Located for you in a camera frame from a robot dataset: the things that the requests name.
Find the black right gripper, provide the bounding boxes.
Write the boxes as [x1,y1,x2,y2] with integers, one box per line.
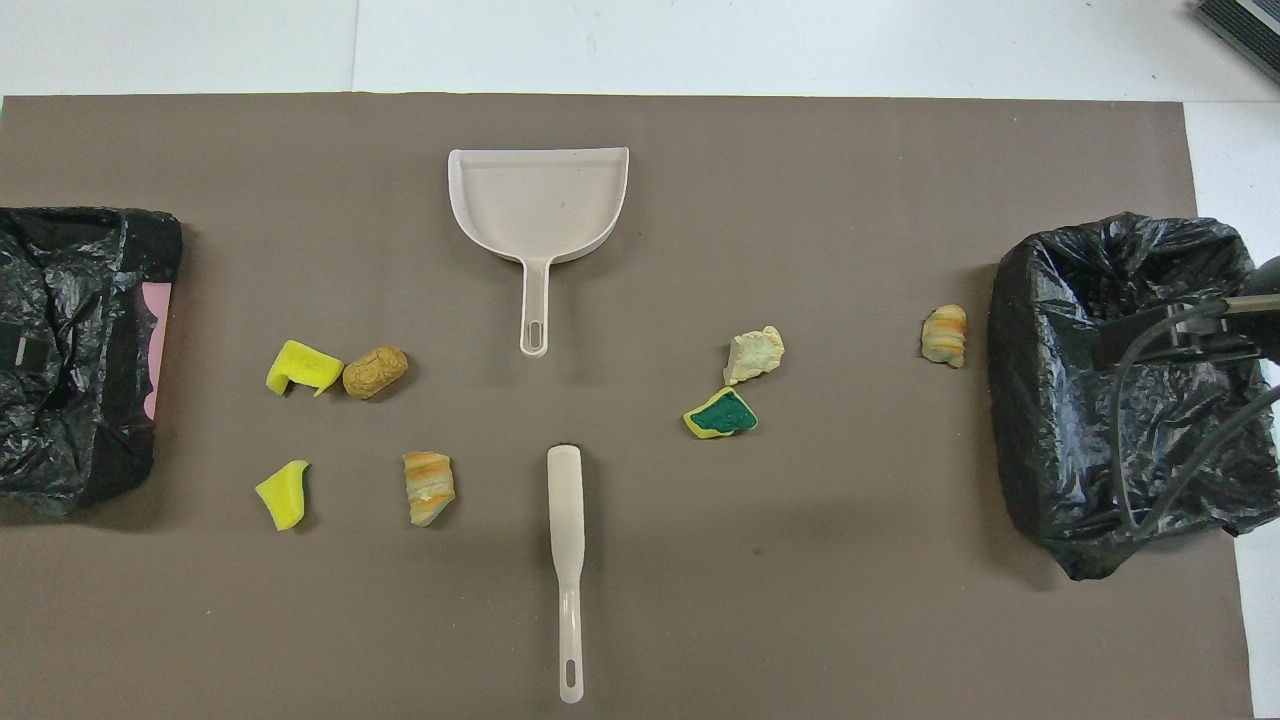
[1093,255,1280,373]

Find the striped toy croissant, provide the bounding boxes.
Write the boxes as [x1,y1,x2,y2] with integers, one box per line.
[402,450,457,528]
[920,304,969,369]

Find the pale yellow foam piece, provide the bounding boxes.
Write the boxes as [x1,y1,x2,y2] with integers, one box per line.
[722,325,787,387]

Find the green and yellow sponge piece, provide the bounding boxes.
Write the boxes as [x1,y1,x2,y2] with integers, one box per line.
[683,386,759,441]

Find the beige hand brush black bristles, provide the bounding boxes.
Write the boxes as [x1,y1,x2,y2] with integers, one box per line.
[546,443,587,704]

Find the beige plastic dustpan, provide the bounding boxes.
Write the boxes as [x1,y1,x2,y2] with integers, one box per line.
[447,147,631,359]

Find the golden brown bread roll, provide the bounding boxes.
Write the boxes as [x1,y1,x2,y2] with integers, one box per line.
[342,345,410,401]

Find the large yellow sponge block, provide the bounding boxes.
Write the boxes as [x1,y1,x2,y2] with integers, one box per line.
[265,340,345,398]

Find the small yellow sponge wedge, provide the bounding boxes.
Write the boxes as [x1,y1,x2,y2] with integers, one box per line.
[254,460,312,531]

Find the pink bin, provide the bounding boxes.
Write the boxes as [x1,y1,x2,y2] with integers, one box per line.
[140,282,173,421]

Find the black trash bag over pink bin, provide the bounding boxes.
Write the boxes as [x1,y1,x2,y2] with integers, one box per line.
[0,206,184,519]

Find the black ribbed device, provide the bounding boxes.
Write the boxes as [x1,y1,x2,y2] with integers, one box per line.
[1192,0,1280,86]

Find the brown table mat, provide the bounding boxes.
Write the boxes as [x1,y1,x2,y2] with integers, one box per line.
[0,93,1256,720]

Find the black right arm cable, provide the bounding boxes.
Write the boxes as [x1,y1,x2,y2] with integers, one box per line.
[1105,298,1280,541]

